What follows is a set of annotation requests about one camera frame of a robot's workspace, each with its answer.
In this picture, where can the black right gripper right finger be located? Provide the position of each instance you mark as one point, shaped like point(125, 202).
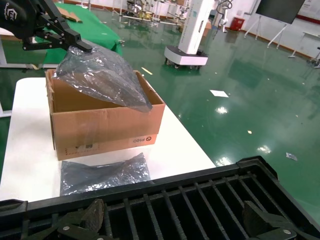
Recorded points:
point(255, 217)

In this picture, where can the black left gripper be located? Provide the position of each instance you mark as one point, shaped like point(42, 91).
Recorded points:
point(17, 17)

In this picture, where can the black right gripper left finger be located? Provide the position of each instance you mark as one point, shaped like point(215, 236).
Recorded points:
point(92, 217)

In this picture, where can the silver anti-static bag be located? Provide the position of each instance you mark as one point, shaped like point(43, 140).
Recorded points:
point(100, 75)
point(105, 175)

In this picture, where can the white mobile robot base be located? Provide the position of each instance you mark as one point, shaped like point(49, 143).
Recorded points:
point(190, 37)

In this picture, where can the black slotted plastic container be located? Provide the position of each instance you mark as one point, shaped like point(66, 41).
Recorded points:
point(200, 180)

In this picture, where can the brown cardboard box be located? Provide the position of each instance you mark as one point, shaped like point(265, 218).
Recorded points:
point(105, 130)

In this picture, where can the red box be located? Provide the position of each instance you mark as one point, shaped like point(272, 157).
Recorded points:
point(237, 23)

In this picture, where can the cardboard scraps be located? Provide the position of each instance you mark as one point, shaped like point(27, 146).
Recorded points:
point(70, 15)

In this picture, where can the green cloth table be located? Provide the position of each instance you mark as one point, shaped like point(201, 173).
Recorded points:
point(100, 32)

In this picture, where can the white pipe rack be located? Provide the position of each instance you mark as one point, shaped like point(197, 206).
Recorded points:
point(150, 12)

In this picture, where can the white paper sheet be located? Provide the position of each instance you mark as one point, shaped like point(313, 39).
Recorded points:
point(219, 93)

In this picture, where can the black stool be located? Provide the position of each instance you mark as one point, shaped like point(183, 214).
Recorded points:
point(317, 57)

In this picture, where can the white table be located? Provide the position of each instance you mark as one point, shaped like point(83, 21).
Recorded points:
point(312, 35)

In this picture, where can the black screen on white stand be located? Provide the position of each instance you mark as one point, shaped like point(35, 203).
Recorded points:
point(280, 10)

